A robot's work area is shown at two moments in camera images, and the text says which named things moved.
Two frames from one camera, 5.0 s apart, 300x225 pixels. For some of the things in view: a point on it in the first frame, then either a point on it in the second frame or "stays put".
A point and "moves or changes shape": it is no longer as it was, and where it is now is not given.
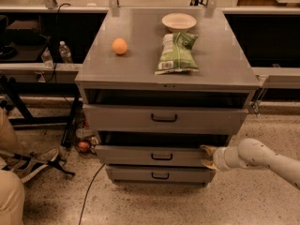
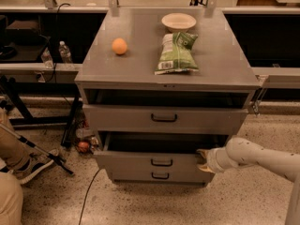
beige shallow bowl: x=178 y=22 stays put
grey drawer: x=151 y=156 moves or changes shape
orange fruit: x=119 y=46 stays put
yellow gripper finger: x=208 y=163 → x=204 y=168
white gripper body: x=219 y=158 stays put
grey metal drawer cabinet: x=158 y=85 stays put
